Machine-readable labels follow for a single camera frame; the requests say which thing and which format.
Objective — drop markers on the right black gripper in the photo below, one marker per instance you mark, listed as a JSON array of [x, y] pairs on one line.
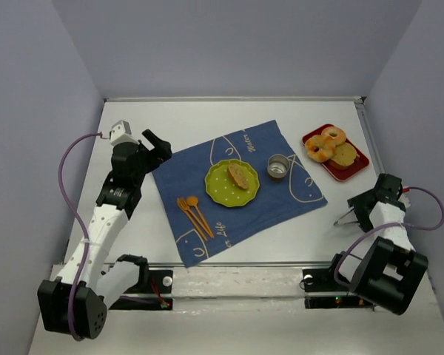
[[362, 208]]

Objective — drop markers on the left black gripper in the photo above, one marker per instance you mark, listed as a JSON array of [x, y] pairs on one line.
[[150, 152]]

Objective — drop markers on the metal serving tongs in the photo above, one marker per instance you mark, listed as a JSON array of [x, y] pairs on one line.
[[349, 218]]

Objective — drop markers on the speckled bread slice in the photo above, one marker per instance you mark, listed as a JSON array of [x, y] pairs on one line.
[[237, 175]]

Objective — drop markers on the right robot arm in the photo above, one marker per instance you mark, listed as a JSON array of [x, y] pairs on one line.
[[390, 271]]

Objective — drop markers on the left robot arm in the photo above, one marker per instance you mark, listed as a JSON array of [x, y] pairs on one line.
[[77, 300]]

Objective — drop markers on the brown bread slice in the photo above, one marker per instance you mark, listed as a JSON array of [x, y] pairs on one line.
[[345, 155]]

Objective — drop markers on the blue embroidered cloth mat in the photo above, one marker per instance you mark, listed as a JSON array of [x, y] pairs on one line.
[[183, 176]]

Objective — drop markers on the red tray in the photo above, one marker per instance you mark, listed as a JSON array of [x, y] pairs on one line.
[[340, 175]]

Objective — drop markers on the orange plastic spoon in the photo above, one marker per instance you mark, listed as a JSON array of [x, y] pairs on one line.
[[193, 201]]

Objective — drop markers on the green dotted plate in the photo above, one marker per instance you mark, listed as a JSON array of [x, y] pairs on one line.
[[221, 188]]

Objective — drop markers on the metal cup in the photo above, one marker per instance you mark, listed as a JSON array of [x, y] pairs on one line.
[[278, 167]]

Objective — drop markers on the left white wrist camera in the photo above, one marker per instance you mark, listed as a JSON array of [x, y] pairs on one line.
[[120, 132]]

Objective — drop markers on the glazed ring bread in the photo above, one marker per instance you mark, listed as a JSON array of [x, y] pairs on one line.
[[320, 148], [336, 134]]

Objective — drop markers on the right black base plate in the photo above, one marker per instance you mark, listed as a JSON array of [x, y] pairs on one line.
[[322, 292]]

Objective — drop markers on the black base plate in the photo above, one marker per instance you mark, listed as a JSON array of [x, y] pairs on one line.
[[156, 295], [322, 292]]

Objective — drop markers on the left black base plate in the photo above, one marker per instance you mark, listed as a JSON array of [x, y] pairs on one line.
[[156, 295]]

